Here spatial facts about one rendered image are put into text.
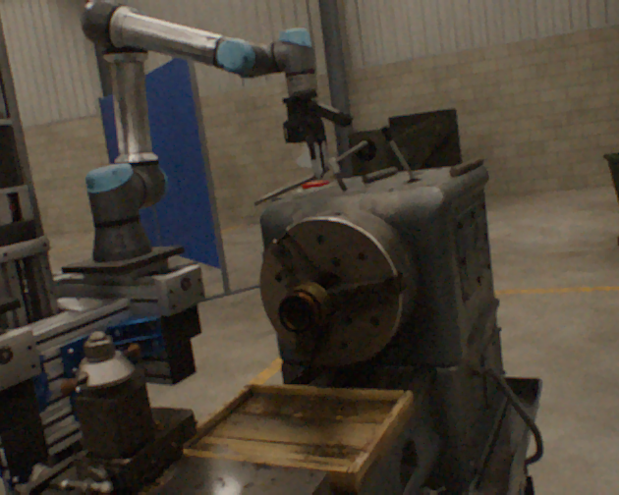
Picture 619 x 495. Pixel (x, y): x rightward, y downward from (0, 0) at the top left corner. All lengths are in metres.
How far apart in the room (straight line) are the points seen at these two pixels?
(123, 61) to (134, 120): 0.15
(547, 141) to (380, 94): 2.87
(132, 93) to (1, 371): 0.82
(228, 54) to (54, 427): 0.90
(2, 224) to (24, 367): 0.39
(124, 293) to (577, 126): 9.92
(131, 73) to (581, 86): 9.75
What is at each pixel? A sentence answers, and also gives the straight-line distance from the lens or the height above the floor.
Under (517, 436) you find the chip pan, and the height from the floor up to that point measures 0.54.
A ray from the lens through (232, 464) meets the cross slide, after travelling 0.96.
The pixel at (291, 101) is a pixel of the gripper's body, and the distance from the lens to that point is 1.65.
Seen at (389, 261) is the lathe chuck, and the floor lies 1.14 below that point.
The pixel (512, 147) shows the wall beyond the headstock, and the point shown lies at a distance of 11.21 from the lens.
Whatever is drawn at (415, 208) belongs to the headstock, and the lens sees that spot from 1.41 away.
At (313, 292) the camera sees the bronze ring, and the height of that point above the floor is 1.11.
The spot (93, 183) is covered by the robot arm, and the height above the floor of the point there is 1.36.
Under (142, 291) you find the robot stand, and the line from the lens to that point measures 1.63.
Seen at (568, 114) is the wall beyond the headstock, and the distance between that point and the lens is 11.14.
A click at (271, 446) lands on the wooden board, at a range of 1.18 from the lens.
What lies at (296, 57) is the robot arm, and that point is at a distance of 1.62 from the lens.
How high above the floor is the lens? 1.40
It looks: 9 degrees down
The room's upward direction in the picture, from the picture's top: 8 degrees counter-clockwise
